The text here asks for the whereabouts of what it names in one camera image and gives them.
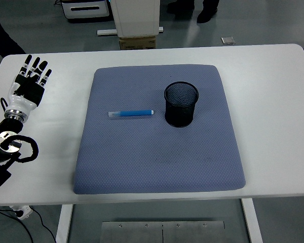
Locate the black floor cable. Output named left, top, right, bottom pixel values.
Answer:
left=0, top=206, right=57, bottom=243

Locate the small grey floor plate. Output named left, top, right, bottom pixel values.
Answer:
left=220, top=36, right=236, bottom=46

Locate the blue marker pen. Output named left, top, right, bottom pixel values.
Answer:
left=107, top=109, right=155, bottom=119

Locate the blue-grey textured mat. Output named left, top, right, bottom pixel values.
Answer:
left=73, top=64, right=246, bottom=195

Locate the white table leg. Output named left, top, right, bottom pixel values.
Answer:
left=241, top=198, right=263, bottom=243
left=55, top=204, right=74, bottom=243

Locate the grey metal plate with screws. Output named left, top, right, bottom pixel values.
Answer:
left=101, top=221, right=225, bottom=243

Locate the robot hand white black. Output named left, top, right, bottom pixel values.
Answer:
left=5, top=54, right=53, bottom=114

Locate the white power strip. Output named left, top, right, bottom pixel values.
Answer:
left=9, top=205, right=33, bottom=220

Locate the cardboard box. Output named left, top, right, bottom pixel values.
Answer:
left=119, top=35, right=157, bottom=51

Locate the white base bar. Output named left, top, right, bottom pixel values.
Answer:
left=97, top=26, right=164, bottom=36

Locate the black mesh pen holder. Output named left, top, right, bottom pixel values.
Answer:
left=164, top=81, right=200, bottom=128

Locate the white upright panel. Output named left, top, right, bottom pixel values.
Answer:
left=110, top=0, right=161, bottom=38

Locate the white appliance with black slot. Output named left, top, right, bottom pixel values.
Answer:
left=60, top=0, right=111, bottom=20

